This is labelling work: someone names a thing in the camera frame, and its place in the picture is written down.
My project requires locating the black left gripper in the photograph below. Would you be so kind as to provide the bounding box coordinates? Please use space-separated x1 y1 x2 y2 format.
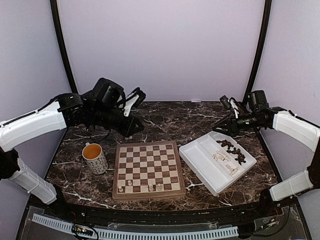
91 105 145 138

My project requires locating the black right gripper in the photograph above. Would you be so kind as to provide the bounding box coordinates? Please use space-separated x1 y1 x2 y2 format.
213 111 263 136

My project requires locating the white chess piece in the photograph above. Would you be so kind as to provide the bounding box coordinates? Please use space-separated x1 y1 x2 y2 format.
156 183 163 192
148 183 154 192

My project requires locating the white chess rook corner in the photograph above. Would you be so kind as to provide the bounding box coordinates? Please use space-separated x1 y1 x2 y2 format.
118 186 124 193

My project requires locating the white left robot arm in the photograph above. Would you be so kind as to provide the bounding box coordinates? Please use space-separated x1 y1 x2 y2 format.
0 78 146 218

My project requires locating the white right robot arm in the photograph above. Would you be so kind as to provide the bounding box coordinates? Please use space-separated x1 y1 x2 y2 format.
212 90 320 217

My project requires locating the pile of white chess pieces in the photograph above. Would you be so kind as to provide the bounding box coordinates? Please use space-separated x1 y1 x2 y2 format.
212 150 240 176

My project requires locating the pile of dark chess pieces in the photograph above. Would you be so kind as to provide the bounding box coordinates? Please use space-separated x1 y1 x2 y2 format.
216 139 246 165

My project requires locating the wooden chess board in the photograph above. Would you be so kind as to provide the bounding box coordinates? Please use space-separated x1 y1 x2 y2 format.
112 141 186 201

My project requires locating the white divided plastic tray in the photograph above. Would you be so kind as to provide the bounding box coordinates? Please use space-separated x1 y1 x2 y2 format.
179 131 257 197

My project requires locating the patterned mug with orange liquid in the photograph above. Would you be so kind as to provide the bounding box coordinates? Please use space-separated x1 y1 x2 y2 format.
81 142 108 175

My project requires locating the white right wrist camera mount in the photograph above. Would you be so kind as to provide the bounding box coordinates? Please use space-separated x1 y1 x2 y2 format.
219 95 243 119

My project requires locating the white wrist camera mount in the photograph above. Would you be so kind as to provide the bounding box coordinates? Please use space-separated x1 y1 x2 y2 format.
123 87 146 117
219 95 243 119

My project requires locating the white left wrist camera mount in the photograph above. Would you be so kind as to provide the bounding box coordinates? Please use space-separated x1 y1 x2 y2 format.
123 87 146 117

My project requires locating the black front rail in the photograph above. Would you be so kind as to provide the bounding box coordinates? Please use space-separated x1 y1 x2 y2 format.
24 193 301 230

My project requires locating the white slotted cable duct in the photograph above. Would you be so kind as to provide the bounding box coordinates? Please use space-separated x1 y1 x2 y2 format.
31 213 239 240

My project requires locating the black enclosure frame post right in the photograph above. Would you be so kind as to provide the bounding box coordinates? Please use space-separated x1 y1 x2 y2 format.
242 0 272 106

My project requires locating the black enclosure frame post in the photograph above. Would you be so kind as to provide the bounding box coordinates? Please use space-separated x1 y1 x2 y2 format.
242 0 272 106
49 0 79 94

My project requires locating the black enclosure frame post left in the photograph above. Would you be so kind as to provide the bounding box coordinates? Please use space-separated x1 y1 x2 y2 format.
49 0 79 94

